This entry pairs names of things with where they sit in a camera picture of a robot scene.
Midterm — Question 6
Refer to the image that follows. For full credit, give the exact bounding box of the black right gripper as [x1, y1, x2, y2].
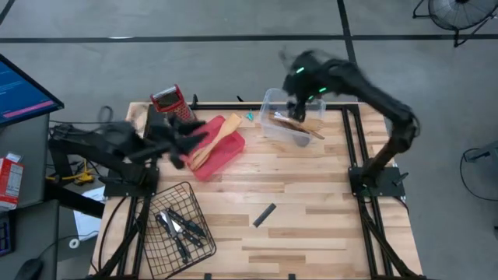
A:
[282, 49, 338, 123]

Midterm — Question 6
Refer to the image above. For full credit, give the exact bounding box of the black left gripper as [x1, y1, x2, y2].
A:
[130, 116, 209, 169]

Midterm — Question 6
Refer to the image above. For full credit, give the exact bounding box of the dark wooden spoon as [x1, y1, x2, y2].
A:
[268, 112, 326, 141]

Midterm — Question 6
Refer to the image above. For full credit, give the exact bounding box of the labelled wooden slotted spatula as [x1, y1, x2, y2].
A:
[268, 114, 312, 135]

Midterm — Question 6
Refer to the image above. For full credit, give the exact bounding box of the sheathed black-handled knife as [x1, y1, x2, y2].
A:
[160, 209, 192, 260]

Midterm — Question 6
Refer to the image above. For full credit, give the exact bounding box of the slim black-handled knife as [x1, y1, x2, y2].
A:
[154, 212, 190, 266]

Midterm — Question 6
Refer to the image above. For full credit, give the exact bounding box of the grey spatula blade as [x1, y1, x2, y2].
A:
[252, 202, 278, 229]

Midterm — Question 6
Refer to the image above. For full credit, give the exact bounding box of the clear plastic container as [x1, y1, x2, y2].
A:
[258, 87, 328, 148]

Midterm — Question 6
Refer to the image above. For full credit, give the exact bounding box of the red metal box grater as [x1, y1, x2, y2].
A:
[149, 83, 198, 125]

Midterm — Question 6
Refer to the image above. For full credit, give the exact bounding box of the pink plastic tray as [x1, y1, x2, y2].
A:
[182, 114, 247, 183]

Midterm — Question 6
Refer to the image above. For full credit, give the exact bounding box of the black beam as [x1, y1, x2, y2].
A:
[44, 179, 106, 219]

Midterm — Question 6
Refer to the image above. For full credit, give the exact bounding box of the white paper sheet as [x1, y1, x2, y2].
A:
[72, 185, 107, 242]

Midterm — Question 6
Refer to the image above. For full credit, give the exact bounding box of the computer monitor blue screen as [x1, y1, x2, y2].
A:
[0, 53, 65, 126]

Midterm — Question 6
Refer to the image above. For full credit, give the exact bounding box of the grey desk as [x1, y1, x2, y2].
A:
[0, 112, 61, 280]

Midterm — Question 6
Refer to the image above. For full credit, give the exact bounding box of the red cardboard box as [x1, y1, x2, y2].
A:
[0, 152, 25, 212]

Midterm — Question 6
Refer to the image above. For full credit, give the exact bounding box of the black floor fan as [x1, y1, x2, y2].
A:
[412, 0, 498, 48]

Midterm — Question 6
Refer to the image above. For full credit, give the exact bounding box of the black computer mouse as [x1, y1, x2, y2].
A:
[13, 257, 43, 280]

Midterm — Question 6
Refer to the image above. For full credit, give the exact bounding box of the black keyboard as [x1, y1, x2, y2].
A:
[0, 212, 16, 257]

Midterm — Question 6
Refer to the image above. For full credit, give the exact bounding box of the black aluminium table frame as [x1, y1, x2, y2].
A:
[91, 94, 429, 280]

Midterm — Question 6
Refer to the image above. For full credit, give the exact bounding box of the yellow cable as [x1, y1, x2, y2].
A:
[45, 157, 96, 186]

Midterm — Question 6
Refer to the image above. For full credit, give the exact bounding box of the black wire basket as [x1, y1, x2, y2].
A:
[134, 181, 217, 280]

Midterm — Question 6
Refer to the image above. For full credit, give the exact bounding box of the black table cable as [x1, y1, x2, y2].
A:
[96, 196, 132, 273]

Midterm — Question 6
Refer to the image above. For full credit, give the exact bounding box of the black floor cable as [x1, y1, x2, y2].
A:
[459, 147, 498, 203]

